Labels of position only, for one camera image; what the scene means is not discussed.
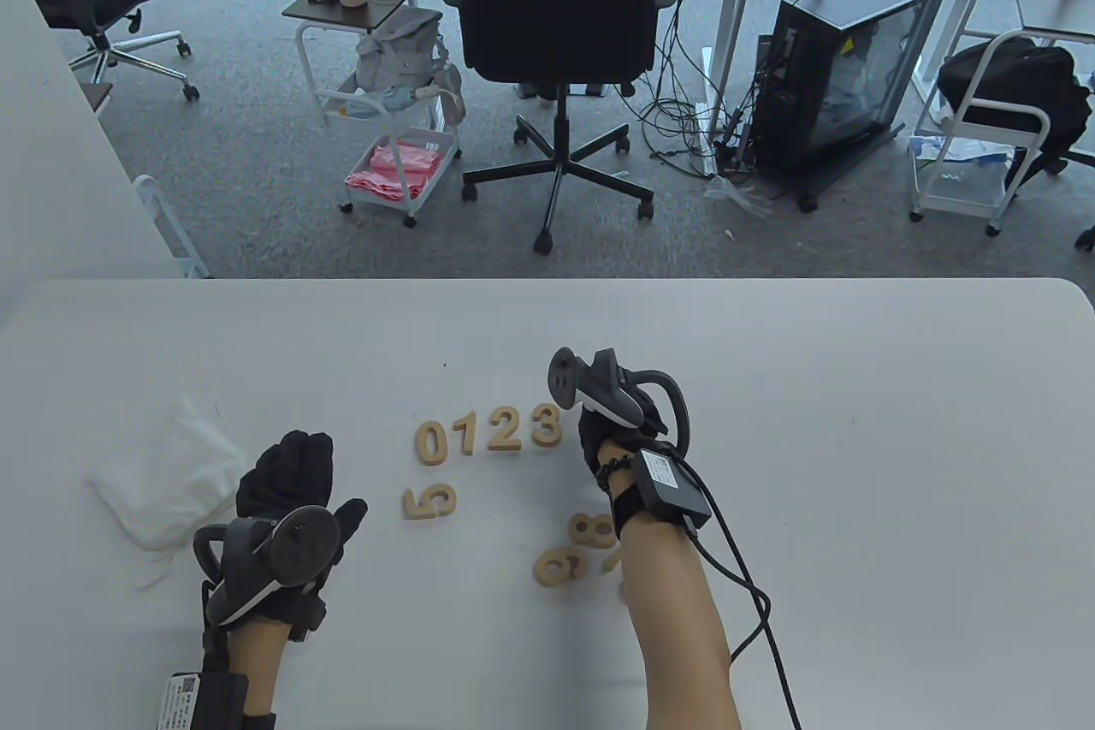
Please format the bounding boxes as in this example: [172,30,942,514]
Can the black computer tower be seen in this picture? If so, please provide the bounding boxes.
[753,0,950,213]

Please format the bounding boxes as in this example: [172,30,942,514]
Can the white rolling cart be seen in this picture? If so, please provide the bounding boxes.
[907,28,1053,239]

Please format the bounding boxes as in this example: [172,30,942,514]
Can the person's left hand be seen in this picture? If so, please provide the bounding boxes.
[203,430,369,644]

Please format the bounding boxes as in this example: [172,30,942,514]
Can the double-loop wooden number block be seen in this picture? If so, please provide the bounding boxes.
[569,513,619,549]

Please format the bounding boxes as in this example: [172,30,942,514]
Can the person's right forearm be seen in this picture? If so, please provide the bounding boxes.
[599,439,743,730]

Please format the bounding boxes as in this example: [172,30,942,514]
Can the person's right hand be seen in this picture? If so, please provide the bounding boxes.
[577,392,674,498]

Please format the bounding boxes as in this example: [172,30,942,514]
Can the black cable tangle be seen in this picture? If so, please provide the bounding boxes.
[624,0,754,166]

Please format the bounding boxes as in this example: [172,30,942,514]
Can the looped wooden number block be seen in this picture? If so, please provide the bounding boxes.
[533,546,591,590]

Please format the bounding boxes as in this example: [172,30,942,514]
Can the person's left forearm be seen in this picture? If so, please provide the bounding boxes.
[229,619,287,714]

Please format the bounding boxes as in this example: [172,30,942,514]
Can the oval wooden number block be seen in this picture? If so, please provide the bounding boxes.
[416,420,452,467]

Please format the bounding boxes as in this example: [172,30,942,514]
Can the grey backpack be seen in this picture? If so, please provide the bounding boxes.
[353,7,467,123]

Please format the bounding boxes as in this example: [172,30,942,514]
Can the clear plastic bag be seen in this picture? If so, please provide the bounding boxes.
[703,174,775,217]

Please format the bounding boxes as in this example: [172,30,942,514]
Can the white metal rack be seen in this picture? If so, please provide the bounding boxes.
[133,174,210,280]

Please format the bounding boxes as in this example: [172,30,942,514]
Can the dark bead bracelet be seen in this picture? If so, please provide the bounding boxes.
[596,452,638,491]

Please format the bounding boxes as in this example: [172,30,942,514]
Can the black wrist sensor box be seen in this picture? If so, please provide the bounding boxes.
[612,449,713,543]
[163,673,277,730]

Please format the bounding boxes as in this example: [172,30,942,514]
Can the hooked wooden number block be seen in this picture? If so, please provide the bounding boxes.
[402,484,459,522]

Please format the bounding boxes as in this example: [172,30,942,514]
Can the white drawstring cloth bag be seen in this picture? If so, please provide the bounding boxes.
[90,396,253,591]

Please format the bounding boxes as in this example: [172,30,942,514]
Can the white cart with dark top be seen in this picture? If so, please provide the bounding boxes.
[282,0,467,230]

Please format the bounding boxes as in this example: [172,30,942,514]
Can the light blue pouch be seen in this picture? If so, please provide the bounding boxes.
[329,84,437,121]

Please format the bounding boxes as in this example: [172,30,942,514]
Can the grey handheld controller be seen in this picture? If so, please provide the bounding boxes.
[547,347,691,457]
[192,505,339,626]

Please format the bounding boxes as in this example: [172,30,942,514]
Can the pink packets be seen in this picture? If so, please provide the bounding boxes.
[345,144,446,202]

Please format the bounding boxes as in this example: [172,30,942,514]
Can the black backpack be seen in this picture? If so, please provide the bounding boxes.
[935,35,1094,166]

